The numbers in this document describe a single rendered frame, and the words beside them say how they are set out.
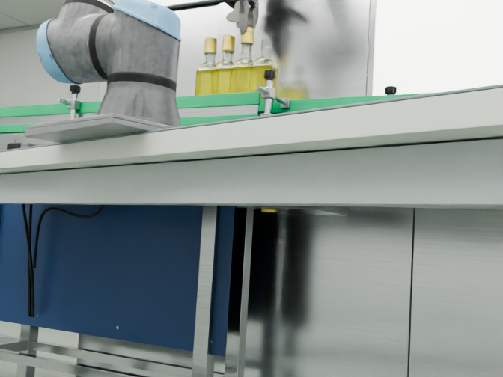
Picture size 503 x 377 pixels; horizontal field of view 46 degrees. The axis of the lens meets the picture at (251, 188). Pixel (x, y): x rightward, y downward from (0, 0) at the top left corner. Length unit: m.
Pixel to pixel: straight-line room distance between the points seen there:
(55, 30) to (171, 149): 0.41
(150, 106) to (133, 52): 0.09
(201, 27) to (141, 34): 0.95
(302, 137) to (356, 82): 1.02
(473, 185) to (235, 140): 0.28
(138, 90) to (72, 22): 0.20
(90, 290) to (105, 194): 0.72
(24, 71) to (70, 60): 5.83
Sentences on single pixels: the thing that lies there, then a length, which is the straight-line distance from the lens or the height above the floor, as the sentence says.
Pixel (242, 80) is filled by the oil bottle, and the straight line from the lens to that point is 1.62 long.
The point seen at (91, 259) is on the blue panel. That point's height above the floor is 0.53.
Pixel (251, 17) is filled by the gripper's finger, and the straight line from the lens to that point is 1.72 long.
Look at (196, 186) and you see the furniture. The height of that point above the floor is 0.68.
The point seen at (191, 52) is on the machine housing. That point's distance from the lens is 1.95.
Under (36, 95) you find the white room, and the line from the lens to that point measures 6.72.
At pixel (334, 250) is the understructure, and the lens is 1.64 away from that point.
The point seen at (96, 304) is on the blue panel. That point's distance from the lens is 1.68.
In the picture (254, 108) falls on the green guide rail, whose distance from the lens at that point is 1.46.
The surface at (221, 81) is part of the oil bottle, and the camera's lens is 1.65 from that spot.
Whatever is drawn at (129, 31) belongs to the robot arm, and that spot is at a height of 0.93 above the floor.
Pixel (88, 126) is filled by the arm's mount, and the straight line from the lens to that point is 0.86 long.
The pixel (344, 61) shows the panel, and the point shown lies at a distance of 1.68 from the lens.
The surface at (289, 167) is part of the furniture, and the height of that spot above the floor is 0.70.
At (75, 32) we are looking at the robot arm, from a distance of 1.09.
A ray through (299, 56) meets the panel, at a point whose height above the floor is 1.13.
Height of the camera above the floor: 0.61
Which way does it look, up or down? 5 degrees up
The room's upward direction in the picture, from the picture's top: 3 degrees clockwise
